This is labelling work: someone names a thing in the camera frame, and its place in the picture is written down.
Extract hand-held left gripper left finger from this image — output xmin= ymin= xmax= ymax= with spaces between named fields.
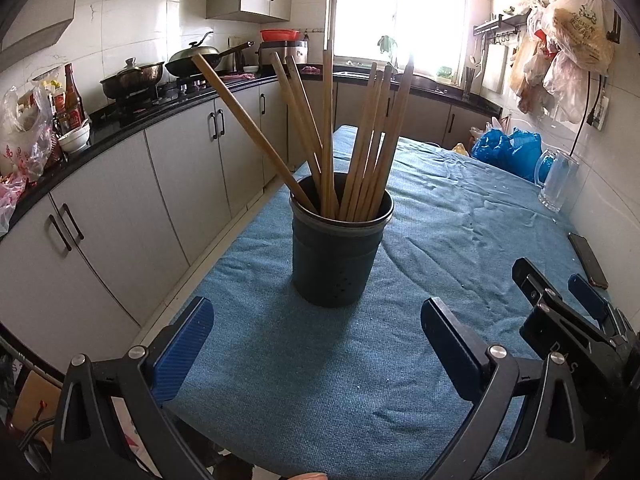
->
xmin=51 ymin=296 xmax=215 ymax=480

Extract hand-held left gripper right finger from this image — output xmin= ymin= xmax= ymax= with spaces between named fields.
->
xmin=421 ymin=297 xmax=587 ymax=480

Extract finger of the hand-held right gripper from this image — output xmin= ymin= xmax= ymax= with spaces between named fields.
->
xmin=512 ymin=257 xmax=565 ymax=311
xmin=568 ymin=273 xmax=619 ymax=324

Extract dark grey utensil holder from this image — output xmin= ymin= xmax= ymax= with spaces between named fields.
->
xmin=290 ymin=172 xmax=394 ymax=307

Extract bundle of wooden chopsticks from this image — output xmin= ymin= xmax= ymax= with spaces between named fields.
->
xmin=191 ymin=40 xmax=417 ymax=222

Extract black smartphone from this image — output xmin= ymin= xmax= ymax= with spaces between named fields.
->
xmin=568 ymin=232 xmax=609 ymax=289

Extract clear glass mug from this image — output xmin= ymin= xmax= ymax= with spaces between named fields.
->
xmin=535 ymin=149 xmax=581 ymax=213

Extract blue table cloth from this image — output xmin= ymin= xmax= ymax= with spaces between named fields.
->
xmin=167 ymin=125 xmax=601 ymax=480

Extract blue plastic bag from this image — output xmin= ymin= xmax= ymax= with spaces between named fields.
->
xmin=471 ymin=127 xmax=543 ymax=181

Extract cardboard box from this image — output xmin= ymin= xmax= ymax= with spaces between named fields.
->
xmin=10 ymin=370 xmax=66 ymax=446

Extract grey lower kitchen cabinets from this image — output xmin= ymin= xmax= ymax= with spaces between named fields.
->
xmin=0 ymin=80 xmax=496 ymax=356

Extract white power strip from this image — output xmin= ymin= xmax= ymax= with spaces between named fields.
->
xmin=587 ymin=95 xmax=611 ymax=131

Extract clear plastic bag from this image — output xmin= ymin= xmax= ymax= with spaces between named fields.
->
xmin=542 ymin=50 xmax=591 ymax=123

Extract beige plastic bag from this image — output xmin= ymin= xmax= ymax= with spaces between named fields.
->
xmin=510 ymin=35 xmax=543 ymax=113

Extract white cutting board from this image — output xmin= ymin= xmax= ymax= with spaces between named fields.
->
xmin=482 ymin=45 xmax=508 ymax=93

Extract pink plastic bag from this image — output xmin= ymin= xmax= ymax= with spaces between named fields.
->
xmin=0 ymin=175 xmax=26 ymax=233

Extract black kitchen countertop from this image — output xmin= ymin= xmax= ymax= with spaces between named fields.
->
xmin=0 ymin=62 xmax=503 ymax=233

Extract white bowl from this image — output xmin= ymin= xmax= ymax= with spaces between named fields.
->
xmin=59 ymin=122 xmax=92 ymax=154

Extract gas stove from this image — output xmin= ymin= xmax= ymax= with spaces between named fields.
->
xmin=112 ymin=77 xmax=221 ymax=111

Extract large white plastic bag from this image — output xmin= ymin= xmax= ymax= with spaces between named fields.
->
xmin=542 ymin=0 xmax=616 ymax=73

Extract dark sauce bottle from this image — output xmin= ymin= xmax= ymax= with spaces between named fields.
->
xmin=47 ymin=90 xmax=66 ymax=132

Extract clear bag with red print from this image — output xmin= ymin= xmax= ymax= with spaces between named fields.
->
xmin=0 ymin=85 xmax=51 ymax=181

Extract red label sauce bottle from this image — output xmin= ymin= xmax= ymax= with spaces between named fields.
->
xmin=64 ymin=63 xmax=83 ymax=128

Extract steel pot with lid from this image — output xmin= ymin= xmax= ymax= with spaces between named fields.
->
xmin=100 ymin=57 xmax=166 ymax=100

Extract black wok with lid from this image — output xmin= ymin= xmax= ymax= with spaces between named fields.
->
xmin=165 ymin=31 xmax=255 ymax=78

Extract kitchen window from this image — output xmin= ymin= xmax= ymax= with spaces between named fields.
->
xmin=332 ymin=0 xmax=471 ymax=78

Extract metal rice cooker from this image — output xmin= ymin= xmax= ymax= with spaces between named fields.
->
xmin=257 ymin=40 xmax=309 ymax=66

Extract red plastic basin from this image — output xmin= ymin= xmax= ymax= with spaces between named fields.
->
xmin=260 ymin=28 xmax=303 ymax=43

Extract black power cable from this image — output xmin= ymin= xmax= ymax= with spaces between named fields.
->
xmin=571 ymin=72 xmax=608 ymax=155

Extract metal wall shelf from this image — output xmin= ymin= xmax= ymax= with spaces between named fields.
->
xmin=472 ymin=12 xmax=531 ymax=43

